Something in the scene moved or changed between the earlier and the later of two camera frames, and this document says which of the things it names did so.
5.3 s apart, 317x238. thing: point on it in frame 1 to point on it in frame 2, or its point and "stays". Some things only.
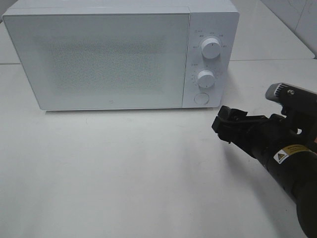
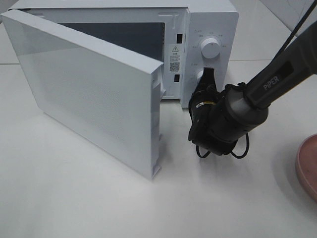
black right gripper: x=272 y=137 to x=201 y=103
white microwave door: x=103 y=61 to x=108 y=95
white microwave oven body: x=104 y=54 stays
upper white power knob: x=210 y=48 stays
